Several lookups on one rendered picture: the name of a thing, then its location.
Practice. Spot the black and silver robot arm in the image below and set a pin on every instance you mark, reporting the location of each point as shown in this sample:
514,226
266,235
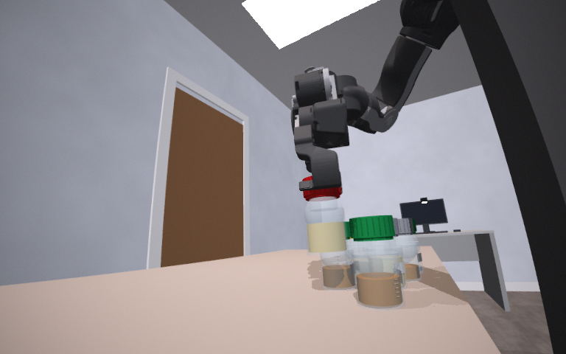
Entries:
429,22

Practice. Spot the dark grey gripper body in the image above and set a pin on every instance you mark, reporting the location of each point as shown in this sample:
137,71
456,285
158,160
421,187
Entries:
328,120

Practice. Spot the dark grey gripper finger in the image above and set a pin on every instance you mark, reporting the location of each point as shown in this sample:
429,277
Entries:
324,162
308,166

